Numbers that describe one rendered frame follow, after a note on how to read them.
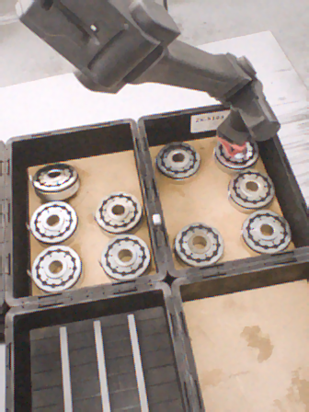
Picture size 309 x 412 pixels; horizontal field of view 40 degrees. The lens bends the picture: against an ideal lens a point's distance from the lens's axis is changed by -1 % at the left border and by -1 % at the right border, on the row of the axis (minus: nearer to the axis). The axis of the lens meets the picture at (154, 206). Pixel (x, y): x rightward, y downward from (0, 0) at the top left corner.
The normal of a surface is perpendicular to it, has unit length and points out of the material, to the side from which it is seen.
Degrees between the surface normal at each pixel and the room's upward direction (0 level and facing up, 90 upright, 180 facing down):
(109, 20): 76
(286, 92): 0
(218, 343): 0
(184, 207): 0
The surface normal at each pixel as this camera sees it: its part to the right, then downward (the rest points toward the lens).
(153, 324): -0.04, -0.50
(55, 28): 0.04, 0.71
